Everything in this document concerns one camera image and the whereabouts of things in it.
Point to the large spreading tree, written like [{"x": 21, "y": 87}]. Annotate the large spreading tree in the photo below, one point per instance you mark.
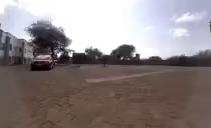
[{"x": 46, "y": 33}]

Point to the broad flat-crowned tree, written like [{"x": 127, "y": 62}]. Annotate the broad flat-crowned tree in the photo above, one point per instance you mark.
[{"x": 123, "y": 50}]

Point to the bare-branched tree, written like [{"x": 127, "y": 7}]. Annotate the bare-branched tree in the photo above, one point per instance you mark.
[{"x": 93, "y": 52}]

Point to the white building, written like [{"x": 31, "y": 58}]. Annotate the white building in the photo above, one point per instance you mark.
[{"x": 9, "y": 46}]

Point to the red car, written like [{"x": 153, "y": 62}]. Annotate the red car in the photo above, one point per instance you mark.
[{"x": 43, "y": 62}]

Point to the long dark boundary wall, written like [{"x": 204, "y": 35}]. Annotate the long dark boundary wall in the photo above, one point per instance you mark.
[{"x": 159, "y": 61}]

